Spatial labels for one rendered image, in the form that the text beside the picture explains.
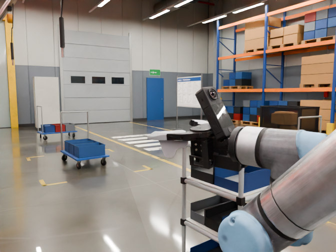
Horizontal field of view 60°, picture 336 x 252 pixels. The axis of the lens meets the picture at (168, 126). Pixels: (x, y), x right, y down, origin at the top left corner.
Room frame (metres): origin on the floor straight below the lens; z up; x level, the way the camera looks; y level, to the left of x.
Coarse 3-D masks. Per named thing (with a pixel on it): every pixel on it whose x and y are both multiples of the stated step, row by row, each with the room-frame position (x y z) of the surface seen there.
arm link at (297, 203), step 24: (312, 168) 0.32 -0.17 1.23; (264, 192) 0.38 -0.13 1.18; (288, 192) 0.34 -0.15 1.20; (312, 192) 0.32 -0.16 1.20; (240, 216) 0.37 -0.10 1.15; (264, 216) 0.36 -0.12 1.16; (288, 216) 0.34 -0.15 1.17; (312, 216) 0.33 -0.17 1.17; (240, 240) 0.36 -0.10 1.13; (264, 240) 0.35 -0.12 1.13; (288, 240) 0.35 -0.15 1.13
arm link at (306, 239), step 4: (272, 180) 0.49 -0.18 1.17; (312, 232) 0.47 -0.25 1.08; (304, 236) 0.46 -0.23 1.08; (308, 236) 0.46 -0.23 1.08; (312, 236) 0.48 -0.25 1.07; (300, 240) 0.46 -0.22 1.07; (304, 240) 0.46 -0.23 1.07; (308, 240) 0.46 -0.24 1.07; (292, 244) 0.46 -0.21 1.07; (296, 244) 0.46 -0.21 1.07; (300, 244) 0.46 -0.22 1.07; (304, 244) 0.47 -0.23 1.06
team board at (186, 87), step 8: (176, 80) 10.62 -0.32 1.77; (184, 80) 10.19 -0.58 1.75; (192, 80) 9.79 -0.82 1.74; (200, 80) 9.42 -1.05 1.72; (176, 88) 10.62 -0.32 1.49; (184, 88) 10.19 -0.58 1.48; (192, 88) 9.79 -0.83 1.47; (200, 88) 9.42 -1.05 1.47; (176, 96) 10.61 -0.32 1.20; (184, 96) 10.18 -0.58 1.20; (192, 96) 9.78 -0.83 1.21; (176, 104) 10.60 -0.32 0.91; (184, 104) 10.18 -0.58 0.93; (192, 104) 9.78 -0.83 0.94; (176, 112) 10.60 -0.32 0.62; (200, 112) 9.39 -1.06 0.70; (176, 120) 10.60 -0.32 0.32; (176, 128) 10.60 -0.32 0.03
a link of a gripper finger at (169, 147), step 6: (156, 132) 0.63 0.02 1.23; (162, 132) 0.62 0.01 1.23; (168, 132) 0.62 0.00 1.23; (174, 132) 0.61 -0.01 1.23; (180, 132) 0.61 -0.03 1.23; (150, 138) 0.64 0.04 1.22; (156, 138) 0.62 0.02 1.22; (162, 138) 0.62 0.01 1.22; (162, 144) 0.62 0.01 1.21; (168, 144) 0.62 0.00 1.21; (174, 144) 0.62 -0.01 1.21; (180, 144) 0.62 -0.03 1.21; (186, 144) 0.61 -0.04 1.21; (162, 150) 0.63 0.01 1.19; (168, 150) 0.62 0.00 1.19; (174, 150) 0.62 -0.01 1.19; (168, 156) 0.63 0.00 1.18
